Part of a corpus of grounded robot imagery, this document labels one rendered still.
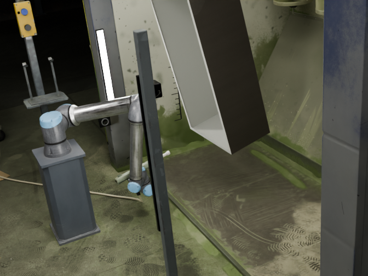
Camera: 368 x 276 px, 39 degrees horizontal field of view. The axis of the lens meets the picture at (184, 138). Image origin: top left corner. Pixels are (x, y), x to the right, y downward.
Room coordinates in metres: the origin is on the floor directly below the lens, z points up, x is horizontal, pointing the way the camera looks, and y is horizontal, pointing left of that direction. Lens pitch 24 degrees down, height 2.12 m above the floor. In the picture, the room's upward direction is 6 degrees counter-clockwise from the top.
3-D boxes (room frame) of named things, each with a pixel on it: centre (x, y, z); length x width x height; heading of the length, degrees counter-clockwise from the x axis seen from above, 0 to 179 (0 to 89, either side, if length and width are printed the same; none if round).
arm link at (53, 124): (3.27, 0.87, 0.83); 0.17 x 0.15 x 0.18; 166
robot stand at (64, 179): (3.26, 0.87, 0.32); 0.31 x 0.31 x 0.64; 24
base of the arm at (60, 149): (3.26, 0.87, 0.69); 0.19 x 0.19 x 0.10
